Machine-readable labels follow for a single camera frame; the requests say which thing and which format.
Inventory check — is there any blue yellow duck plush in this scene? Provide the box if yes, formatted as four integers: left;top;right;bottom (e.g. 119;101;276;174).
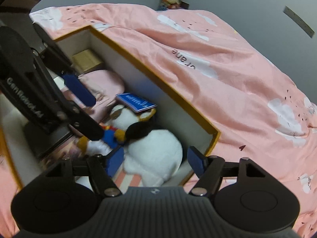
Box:
77;104;156;155

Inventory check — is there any small gold box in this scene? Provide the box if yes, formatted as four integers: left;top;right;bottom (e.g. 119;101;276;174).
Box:
72;49;104;74

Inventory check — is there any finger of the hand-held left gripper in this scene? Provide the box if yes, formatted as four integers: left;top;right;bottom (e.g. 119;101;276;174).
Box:
33;23;96;107
56;101;104;140

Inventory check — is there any pink rectangular box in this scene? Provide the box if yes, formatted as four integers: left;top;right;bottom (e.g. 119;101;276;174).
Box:
62;69;125;121

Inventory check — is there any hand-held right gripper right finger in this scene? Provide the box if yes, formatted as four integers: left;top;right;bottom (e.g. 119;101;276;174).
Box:
187;146;266;196

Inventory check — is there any white striped plush toy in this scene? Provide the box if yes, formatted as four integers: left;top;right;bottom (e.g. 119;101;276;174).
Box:
114;122;184;187

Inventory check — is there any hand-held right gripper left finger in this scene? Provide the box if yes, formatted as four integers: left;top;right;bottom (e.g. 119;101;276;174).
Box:
45;146;124;197

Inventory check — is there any yellow cardboard box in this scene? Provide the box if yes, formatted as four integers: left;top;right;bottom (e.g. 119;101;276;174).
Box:
0;25;221;189

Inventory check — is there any small white box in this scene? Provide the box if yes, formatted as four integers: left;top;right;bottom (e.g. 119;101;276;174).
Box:
51;76;66;91

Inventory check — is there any pink printed blanket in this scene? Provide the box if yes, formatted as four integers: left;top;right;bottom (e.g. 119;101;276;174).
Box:
0;4;317;238

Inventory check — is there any grey wall strip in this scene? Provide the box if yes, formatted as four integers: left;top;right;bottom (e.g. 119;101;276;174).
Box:
283;6;315;39

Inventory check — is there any printed small packet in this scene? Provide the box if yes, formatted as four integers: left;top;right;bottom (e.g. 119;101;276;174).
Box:
40;139;87;169

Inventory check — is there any blue paper hang tag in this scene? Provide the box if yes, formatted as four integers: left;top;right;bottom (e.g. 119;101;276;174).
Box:
116;93;157;114

